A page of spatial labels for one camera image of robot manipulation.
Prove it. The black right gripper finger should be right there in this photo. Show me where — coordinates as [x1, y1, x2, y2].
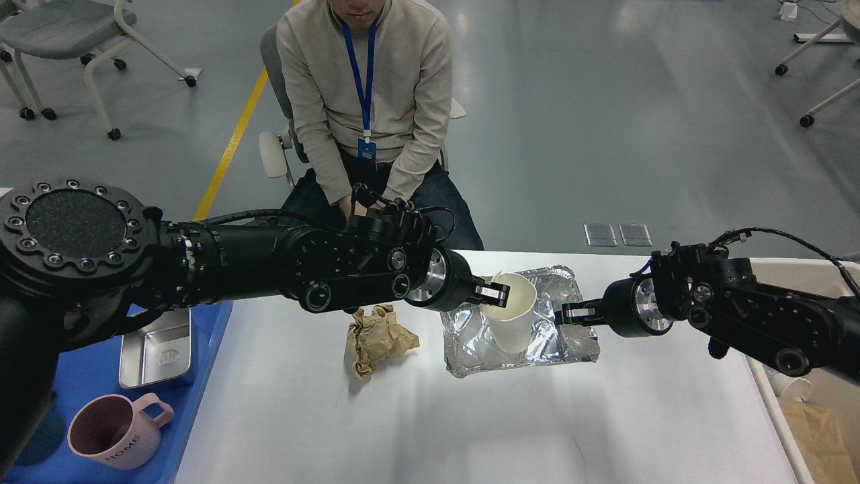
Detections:
[555, 299, 608, 327]

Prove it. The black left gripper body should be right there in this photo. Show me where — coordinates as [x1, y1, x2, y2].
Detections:
[406, 247, 483, 312]

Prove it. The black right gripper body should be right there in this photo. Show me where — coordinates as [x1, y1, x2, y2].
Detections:
[600, 278, 675, 338]

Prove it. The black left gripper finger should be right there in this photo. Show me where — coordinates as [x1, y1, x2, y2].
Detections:
[470, 278, 511, 307]

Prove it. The white paper cup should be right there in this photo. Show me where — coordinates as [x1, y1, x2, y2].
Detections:
[479, 273, 537, 354]

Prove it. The aluminium foil container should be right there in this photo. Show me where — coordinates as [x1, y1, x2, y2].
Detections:
[441, 266, 600, 378]

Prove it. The brown paper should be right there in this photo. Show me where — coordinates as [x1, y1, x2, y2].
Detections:
[777, 397, 858, 483]
[346, 304, 420, 382]

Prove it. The stainless steel rectangular tray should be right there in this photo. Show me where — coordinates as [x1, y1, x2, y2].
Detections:
[118, 309, 196, 393]

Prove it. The pink HOME mug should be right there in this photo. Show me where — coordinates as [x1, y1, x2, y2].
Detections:
[67, 393, 175, 471]

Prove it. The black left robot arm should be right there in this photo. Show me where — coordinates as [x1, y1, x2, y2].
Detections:
[1, 177, 510, 474]

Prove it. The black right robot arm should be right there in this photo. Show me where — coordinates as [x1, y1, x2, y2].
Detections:
[555, 227, 859, 384]

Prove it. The right metal floor plate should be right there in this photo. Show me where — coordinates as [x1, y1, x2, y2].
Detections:
[619, 223, 653, 246]

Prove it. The metal floor plate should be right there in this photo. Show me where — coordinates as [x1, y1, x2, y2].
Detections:
[584, 223, 618, 247]
[619, 223, 653, 246]

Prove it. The left metal floor plate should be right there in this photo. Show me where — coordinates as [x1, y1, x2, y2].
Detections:
[584, 223, 618, 247]

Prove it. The white cup in bin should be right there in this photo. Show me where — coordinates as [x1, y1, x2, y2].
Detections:
[765, 368, 813, 402]

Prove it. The beige plastic bin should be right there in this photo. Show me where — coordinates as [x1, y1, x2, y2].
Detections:
[744, 258, 859, 483]

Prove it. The seated person in beige sweater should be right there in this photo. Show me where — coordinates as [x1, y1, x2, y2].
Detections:
[276, 1, 484, 250]

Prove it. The brown paper in bin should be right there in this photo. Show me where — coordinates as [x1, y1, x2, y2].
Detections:
[777, 397, 858, 483]

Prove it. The white power adapter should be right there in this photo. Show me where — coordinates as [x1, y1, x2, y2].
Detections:
[778, 1, 799, 22]

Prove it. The white chair base right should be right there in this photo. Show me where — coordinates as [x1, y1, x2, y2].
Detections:
[773, 0, 860, 129]

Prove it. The blue plastic tray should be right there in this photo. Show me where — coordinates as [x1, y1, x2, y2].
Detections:
[3, 301, 232, 483]

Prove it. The white grey rolling chair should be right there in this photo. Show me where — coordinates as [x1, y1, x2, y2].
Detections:
[1, 1, 197, 140]

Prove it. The blue lanyard with badge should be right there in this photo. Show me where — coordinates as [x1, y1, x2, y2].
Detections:
[339, 20, 379, 162]

